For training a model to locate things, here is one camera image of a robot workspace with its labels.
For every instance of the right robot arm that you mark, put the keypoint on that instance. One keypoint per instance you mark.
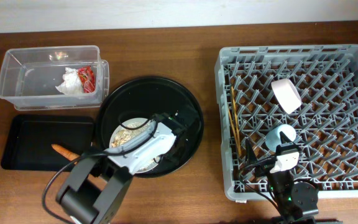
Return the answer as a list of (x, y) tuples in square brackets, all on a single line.
[(294, 199)]

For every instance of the pink bowl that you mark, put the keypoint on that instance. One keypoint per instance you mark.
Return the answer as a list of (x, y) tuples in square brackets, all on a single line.
[(286, 95)]

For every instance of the black rectangular tray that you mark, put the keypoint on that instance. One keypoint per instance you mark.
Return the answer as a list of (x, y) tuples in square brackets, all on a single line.
[(30, 139)]

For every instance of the clear plastic bin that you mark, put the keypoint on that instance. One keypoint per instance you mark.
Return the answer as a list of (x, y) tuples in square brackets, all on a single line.
[(29, 77)]

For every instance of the light blue cup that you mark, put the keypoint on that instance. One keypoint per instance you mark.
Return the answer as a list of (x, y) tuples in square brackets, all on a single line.
[(272, 139)]

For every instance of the grey dishwasher rack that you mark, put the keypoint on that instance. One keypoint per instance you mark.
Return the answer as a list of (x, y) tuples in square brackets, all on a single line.
[(326, 123)]

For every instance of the white napkin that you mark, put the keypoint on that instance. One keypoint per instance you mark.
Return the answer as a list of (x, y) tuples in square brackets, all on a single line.
[(71, 84)]

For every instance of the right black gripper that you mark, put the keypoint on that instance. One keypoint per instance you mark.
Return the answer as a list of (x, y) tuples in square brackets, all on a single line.
[(263, 166)]

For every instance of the grey plate with food scraps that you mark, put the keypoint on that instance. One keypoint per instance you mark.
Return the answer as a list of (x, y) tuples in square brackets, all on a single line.
[(121, 135)]

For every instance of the red snack wrapper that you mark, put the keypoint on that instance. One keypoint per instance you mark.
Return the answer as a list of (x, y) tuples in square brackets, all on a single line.
[(87, 78)]

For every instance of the carrot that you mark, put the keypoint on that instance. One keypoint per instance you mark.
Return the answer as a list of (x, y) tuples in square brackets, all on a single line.
[(64, 152)]

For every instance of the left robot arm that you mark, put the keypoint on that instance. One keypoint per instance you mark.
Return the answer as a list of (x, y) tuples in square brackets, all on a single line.
[(99, 180)]

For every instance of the round black tray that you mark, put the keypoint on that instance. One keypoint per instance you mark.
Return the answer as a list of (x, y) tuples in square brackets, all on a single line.
[(143, 97)]

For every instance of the wooden chopstick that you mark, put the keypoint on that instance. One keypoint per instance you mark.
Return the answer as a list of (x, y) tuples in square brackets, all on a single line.
[(233, 130), (236, 125)]

